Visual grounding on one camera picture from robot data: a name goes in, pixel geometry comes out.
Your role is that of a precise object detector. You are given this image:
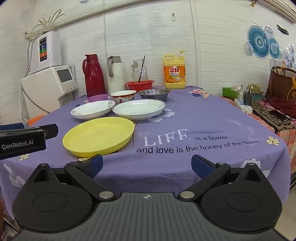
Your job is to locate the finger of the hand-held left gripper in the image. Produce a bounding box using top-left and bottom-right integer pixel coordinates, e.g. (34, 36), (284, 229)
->
(30, 123), (59, 141)

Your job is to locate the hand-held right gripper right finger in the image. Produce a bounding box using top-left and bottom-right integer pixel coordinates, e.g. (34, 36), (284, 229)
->
(179, 154), (267, 202)

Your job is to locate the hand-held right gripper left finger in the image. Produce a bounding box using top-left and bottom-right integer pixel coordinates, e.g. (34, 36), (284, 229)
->
(31, 154), (116, 202)

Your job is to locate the yellow plastic plate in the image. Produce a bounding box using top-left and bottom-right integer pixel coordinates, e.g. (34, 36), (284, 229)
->
(62, 116), (136, 158)

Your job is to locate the white plate with floral print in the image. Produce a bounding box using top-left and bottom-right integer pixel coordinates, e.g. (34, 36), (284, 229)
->
(70, 100), (116, 120)

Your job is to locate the purple plastic bowl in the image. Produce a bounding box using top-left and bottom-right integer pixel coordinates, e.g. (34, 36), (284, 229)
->
(87, 94), (112, 103)

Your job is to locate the plain white plate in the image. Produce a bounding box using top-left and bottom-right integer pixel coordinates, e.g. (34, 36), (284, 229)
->
(112, 99), (166, 121)

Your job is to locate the red and white bowl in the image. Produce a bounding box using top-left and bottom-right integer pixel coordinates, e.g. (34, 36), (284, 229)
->
(110, 90), (137, 104)

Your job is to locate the stainless steel bowl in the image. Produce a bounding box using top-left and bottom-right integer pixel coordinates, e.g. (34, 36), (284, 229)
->
(137, 88), (171, 102)

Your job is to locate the orange plastic basin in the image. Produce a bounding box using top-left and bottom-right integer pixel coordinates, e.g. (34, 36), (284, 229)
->
(27, 115), (48, 127)

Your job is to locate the blue grey chair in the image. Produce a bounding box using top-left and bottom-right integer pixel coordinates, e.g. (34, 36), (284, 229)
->
(0, 123), (25, 131)

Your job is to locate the white water dispenser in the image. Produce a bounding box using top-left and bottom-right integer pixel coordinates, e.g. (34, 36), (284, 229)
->
(21, 65), (78, 118)

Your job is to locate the purple floral tablecloth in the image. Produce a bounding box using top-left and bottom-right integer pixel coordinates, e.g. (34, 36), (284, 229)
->
(0, 86), (290, 223)

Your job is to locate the red thermos jug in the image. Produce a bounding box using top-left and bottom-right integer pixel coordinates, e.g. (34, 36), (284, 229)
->
(83, 54), (107, 98)

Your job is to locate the white power strip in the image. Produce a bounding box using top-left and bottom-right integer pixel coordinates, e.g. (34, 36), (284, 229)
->
(234, 98), (253, 114)

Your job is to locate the green box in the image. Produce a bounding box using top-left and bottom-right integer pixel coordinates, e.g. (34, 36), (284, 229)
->
(223, 87), (241, 100)

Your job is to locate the white water purifier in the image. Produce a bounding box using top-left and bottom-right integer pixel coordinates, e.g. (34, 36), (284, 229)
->
(28, 31), (62, 75)

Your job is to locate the brown patterned cloth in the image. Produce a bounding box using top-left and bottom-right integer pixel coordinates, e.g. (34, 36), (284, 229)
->
(251, 101), (296, 132)

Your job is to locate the white thermos jug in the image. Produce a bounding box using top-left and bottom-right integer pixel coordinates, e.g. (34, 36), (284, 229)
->
(107, 56), (126, 94)

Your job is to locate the red plastic strainer basket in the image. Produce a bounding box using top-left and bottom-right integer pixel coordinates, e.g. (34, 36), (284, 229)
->
(125, 80), (154, 91)

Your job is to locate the yellow detergent bottle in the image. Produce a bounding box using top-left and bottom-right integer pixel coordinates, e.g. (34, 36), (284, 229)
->
(163, 50), (187, 90)

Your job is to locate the black phone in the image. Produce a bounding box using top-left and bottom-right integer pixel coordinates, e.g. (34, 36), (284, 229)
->
(269, 110), (289, 121)

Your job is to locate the dark red knitted cloth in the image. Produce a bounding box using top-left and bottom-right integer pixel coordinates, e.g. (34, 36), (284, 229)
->
(266, 97), (296, 118)

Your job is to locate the clear glass pitcher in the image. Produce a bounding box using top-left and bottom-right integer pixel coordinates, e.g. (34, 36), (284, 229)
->
(131, 59), (148, 82)

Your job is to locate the black straw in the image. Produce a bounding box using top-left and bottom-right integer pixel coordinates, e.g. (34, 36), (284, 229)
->
(138, 56), (146, 83)

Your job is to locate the green potted plant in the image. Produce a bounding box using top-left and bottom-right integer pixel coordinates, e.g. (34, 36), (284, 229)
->
(31, 9), (66, 33)

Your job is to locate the brown paper bag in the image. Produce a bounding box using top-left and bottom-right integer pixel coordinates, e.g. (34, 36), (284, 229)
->
(265, 66), (296, 103)

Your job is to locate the large blue paper fan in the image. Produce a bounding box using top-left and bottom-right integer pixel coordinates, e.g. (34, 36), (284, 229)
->
(247, 25), (270, 58)

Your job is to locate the medium blue paper fan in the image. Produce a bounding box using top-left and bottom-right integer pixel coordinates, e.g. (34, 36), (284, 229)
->
(268, 37), (281, 59)

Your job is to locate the white air conditioner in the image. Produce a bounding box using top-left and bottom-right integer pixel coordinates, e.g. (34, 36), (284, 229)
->
(261, 0), (296, 24)

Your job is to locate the grey dispenser cable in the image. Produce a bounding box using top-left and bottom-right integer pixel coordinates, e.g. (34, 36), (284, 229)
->
(21, 85), (50, 114)

